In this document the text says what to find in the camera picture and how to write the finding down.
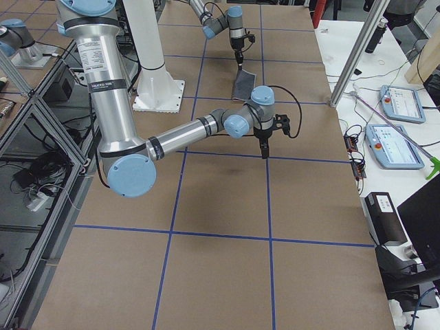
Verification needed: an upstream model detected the blue teach pendant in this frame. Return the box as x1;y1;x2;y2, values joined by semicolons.
380;85;426;124
365;124;424;170

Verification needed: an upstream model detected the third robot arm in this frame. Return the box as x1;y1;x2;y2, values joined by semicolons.
1;19;51;69

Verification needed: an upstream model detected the black bottle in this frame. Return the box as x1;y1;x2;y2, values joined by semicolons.
365;17;388;54

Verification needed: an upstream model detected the aluminium frame rack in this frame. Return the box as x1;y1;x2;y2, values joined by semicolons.
1;41;100;329

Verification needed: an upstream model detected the black box with label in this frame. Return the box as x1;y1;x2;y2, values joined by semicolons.
364;192;408;246

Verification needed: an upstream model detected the near blue teach pendant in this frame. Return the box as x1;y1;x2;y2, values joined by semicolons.
365;124;424;170

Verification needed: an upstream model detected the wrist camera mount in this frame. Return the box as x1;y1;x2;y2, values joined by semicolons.
243;30;255;44
274;114;290;137

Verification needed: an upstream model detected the pink square towel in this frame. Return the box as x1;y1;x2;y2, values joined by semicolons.
232;69;256;101

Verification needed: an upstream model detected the black monitor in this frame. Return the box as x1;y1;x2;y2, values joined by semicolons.
397;175;439;267

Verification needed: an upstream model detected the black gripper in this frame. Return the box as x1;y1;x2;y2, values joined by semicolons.
230;37;245;69
254;127;274;159

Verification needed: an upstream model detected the aluminium frame post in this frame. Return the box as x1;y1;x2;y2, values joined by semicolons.
329;0;390;108

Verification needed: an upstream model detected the orange electronics board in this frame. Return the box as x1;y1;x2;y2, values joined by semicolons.
343;124;366;181

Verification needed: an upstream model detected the far blue teach pendant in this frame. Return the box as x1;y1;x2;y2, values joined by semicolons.
380;85;426;124

